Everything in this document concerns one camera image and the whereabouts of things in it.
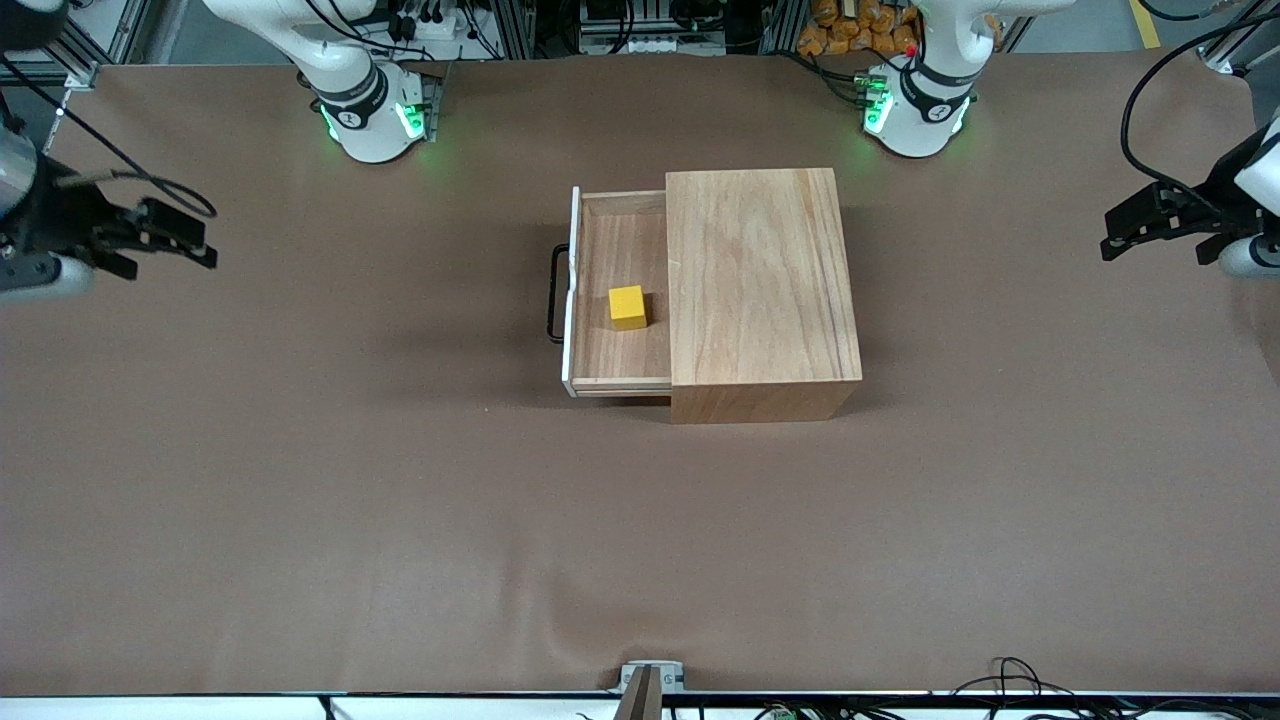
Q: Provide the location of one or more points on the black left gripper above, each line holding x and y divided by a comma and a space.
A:
1213, 196

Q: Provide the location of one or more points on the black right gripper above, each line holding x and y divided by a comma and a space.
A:
62, 220

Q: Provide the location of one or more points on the wooden drawer with white front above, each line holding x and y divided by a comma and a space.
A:
620, 250

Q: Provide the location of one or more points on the yellow cube block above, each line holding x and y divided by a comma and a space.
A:
627, 308

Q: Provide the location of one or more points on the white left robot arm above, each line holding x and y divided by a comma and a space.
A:
920, 110

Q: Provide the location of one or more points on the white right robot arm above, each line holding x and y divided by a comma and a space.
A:
365, 125

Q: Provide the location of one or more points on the light wooden drawer cabinet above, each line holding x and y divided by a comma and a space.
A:
760, 280

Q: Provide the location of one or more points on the white power strip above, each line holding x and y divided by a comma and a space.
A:
425, 20

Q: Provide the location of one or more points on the brown lumpy objects pile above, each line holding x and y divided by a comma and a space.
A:
850, 25

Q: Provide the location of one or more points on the aluminium frame rail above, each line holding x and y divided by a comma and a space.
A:
85, 40

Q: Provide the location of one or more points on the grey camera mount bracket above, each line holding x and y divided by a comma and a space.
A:
650, 680

